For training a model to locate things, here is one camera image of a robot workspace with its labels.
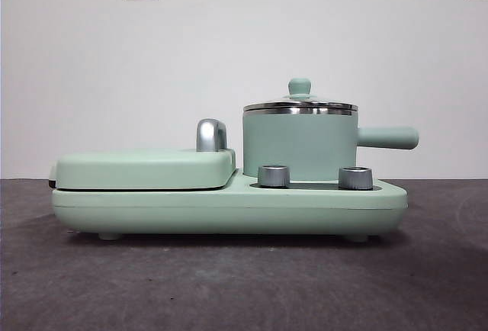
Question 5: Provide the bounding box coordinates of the glass pot lid green knob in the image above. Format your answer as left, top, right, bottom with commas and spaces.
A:
243, 76, 360, 115

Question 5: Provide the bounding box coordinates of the silver control knob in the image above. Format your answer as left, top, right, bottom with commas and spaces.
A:
257, 163, 291, 188
337, 165, 374, 190

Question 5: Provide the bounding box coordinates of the mint green breakfast maker base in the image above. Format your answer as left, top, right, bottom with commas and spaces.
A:
50, 169, 409, 242

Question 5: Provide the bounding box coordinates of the chrome griddle lid handle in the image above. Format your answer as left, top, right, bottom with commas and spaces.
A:
195, 117, 230, 153

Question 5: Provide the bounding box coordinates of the mint green pot with handle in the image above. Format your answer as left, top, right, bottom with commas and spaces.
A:
242, 111, 421, 180

